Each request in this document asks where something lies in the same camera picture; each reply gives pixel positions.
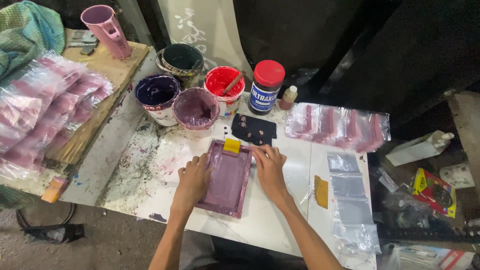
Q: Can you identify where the row of printed plastic bags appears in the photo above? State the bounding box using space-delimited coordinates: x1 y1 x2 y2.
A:
285 102 391 154

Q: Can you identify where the purple paint bucket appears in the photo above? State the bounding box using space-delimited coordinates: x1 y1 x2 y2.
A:
134 73 182 127

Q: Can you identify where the orange sponge block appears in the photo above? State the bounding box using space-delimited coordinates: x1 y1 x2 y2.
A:
40 176 69 204

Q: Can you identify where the green checked cloth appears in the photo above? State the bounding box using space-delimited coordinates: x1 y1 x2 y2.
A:
0 0 66 81

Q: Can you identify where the yellow sponge piece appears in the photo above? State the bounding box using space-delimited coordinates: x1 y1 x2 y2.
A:
313 175 329 210

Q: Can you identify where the black plastic scrap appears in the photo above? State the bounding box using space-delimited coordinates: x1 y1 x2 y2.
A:
22 223 86 245

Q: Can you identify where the black jar red lid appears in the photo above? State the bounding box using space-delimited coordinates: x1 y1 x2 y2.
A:
247 59 286 116

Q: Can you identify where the wooden stirring stick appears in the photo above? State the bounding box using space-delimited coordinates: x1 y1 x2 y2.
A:
223 70 247 95

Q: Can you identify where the strip of clear plastic bags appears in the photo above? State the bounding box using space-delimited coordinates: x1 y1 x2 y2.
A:
326 151 382 256

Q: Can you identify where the pink screen printing frame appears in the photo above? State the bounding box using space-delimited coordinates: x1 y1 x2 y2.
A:
195 139 256 219

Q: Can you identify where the small brown liquid bottle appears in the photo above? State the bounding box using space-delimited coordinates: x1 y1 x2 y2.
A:
278 85 298 111

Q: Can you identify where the grey metal tool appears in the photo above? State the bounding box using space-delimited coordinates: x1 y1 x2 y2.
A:
67 29 100 56

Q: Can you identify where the dark floral cloth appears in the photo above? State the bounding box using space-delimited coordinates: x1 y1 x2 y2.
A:
231 113 278 147

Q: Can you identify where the white plastic bottle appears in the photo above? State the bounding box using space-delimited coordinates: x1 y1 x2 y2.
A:
385 130 455 167

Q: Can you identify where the person's striped clothing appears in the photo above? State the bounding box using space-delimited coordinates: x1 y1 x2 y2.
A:
178 229 220 270

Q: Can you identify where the red yellow packet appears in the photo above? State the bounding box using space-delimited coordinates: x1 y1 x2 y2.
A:
412 167 457 219

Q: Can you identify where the pile of printed plastic bags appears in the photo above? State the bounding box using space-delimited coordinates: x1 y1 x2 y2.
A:
0 50 115 181

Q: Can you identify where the wooden board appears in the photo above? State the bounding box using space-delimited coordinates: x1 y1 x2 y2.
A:
44 28 151 165

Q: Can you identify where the yellow squeegee block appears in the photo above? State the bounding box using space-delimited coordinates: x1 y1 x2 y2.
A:
223 138 241 154

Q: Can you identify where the dark green paint bucket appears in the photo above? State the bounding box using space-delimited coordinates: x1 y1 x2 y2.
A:
155 43 205 89

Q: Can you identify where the mauve paint bucket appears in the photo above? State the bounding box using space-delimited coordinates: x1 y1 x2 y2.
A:
172 87 221 131

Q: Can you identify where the pink plastic mug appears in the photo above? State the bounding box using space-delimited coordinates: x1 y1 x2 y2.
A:
80 4 133 60

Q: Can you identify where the red paint bucket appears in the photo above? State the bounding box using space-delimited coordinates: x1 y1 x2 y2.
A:
204 66 246 120

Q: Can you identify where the person's left hand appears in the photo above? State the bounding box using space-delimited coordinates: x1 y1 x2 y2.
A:
177 152 213 211

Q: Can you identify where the black cable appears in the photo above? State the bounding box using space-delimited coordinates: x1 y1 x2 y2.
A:
15 202 77 231

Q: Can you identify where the person's right hand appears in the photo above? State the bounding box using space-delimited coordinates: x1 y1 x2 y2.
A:
251 145 288 209

